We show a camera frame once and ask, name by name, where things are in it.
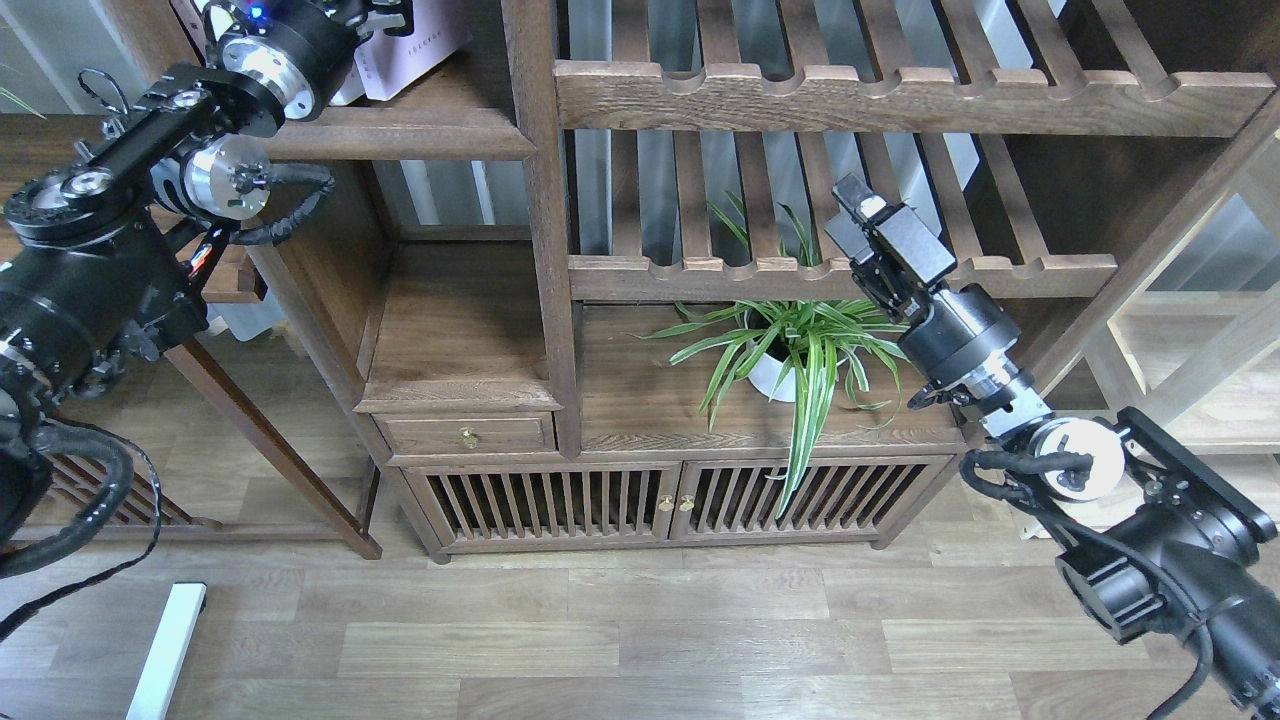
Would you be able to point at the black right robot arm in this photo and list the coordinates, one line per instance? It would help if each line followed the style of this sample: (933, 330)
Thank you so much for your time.
(1152, 539)

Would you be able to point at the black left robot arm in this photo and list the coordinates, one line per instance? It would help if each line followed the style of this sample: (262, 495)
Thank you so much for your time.
(118, 246)

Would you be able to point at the pale purple white book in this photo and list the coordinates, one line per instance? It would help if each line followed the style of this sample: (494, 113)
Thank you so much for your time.
(385, 65)

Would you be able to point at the white plant pot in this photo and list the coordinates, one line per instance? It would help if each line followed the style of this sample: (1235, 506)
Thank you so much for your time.
(767, 375)

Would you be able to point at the white metal bar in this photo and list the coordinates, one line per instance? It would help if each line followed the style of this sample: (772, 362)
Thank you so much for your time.
(161, 670)

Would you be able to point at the light wooden shelf frame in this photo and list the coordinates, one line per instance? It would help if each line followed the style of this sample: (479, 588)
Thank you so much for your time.
(1186, 328)

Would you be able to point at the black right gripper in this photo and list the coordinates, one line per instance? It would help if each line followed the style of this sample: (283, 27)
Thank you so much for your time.
(958, 339)

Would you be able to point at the dark wooden bookshelf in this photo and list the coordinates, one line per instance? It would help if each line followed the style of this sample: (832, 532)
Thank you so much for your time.
(508, 230)

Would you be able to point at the white book Chinese title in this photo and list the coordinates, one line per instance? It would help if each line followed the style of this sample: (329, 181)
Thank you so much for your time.
(350, 90)

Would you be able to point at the green spider plant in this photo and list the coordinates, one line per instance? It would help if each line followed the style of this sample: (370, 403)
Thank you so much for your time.
(828, 341)

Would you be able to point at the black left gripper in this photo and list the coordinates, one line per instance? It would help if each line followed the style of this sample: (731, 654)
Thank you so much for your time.
(301, 50)

